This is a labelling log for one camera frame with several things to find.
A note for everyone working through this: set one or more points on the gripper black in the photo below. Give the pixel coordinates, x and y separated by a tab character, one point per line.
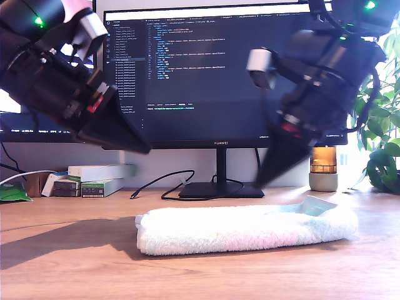
56	90
315	109

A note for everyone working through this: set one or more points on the white pink tea towel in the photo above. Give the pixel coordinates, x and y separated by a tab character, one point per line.
234	228

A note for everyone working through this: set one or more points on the long white box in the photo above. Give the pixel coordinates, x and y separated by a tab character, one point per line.
100	172

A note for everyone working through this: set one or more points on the amber glass jar, pale base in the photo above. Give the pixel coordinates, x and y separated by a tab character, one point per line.
323	184

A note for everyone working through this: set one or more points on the green and white box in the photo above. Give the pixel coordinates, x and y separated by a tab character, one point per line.
97	189

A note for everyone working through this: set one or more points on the dark small box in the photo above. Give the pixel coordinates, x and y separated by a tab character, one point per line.
65	189

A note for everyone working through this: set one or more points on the small white box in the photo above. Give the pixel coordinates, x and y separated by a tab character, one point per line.
48	184

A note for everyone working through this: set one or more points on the black Huawei monitor with stand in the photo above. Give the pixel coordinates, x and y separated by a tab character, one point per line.
203	93

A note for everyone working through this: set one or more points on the green leafy potted plant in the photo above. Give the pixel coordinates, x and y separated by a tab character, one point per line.
381	156

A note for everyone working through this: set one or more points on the brown cardboard box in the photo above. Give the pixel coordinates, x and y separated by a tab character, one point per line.
34	186

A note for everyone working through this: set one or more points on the black monitor with thin bezel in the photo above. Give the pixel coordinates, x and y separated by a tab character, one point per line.
18	125

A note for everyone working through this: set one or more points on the green plastic bag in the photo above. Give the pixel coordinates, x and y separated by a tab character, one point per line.
12	193

